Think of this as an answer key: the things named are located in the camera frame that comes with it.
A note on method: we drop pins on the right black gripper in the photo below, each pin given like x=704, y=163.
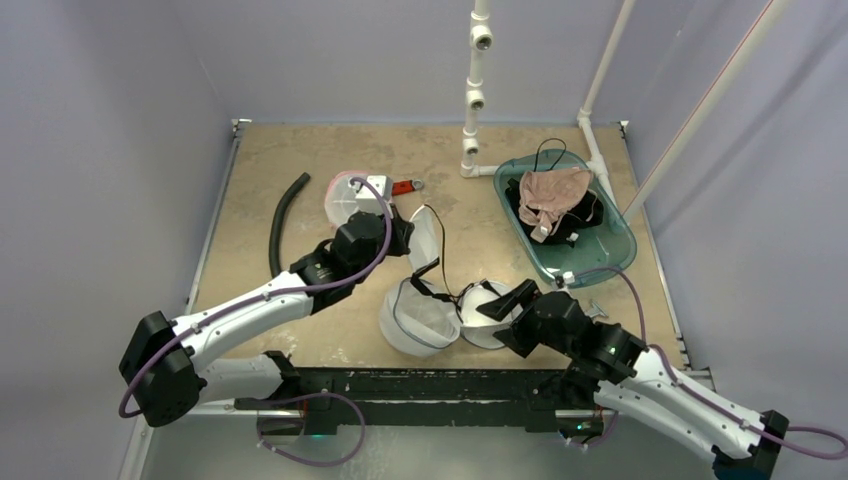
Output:
x=523, y=312

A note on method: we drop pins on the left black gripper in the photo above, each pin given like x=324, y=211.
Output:
x=401, y=231

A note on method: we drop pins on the white bra with black straps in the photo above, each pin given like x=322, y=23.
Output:
x=427, y=252

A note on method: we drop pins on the blue-trimmed white mesh laundry bag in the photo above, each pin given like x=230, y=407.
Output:
x=423, y=322

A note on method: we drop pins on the pink bra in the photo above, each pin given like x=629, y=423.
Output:
x=554, y=200

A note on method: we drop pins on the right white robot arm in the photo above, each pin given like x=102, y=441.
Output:
x=614, y=369

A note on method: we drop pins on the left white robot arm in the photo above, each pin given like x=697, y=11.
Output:
x=172, y=365

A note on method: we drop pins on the pink-trimmed white mesh laundry bag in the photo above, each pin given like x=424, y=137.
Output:
x=340, y=199

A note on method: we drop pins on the teal transparent plastic bin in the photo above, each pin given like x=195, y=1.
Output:
x=594, y=251

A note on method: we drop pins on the black garment in bin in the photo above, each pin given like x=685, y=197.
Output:
x=551, y=154

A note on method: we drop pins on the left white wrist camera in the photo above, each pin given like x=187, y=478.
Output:
x=372, y=193

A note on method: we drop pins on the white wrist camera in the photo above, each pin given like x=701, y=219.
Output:
x=563, y=280
x=372, y=193

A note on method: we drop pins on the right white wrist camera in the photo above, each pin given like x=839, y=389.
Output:
x=563, y=280

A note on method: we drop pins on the red handled tool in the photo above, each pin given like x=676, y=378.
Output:
x=406, y=186

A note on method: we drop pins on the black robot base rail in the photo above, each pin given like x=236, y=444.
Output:
x=536, y=400

